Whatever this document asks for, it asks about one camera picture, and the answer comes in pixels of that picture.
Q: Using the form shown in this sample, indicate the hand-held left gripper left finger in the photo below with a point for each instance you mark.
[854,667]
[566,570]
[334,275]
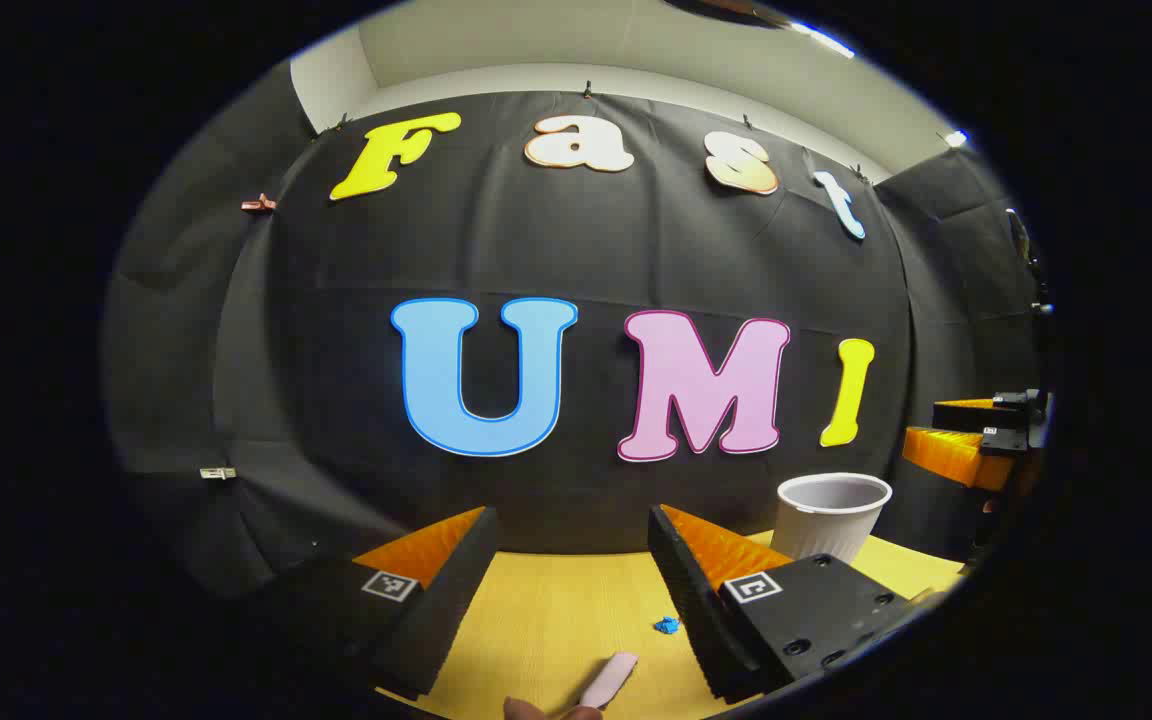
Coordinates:
[456,580]

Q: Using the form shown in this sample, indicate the pink clip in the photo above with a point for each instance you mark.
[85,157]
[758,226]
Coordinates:
[258,204]

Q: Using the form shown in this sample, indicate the ceiling light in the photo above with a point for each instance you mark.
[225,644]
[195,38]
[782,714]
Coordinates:
[956,139]
[821,40]

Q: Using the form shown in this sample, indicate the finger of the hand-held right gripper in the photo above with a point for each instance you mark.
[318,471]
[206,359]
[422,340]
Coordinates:
[941,455]
[966,412]

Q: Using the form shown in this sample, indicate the blue paper ball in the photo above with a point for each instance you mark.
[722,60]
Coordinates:
[667,626]

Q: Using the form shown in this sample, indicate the yellow wooden desktop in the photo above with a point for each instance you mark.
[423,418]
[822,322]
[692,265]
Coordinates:
[556,610]

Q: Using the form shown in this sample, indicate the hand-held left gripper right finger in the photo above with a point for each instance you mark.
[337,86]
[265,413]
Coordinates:
[686,600]

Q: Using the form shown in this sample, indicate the small pale pink broom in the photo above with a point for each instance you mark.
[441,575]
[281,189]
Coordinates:
[608,680]

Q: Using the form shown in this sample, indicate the white clip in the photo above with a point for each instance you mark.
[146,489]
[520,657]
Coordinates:
[217,473]

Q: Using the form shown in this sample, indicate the white ribbed garbage bin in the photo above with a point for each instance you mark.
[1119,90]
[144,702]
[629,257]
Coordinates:
[826,530]

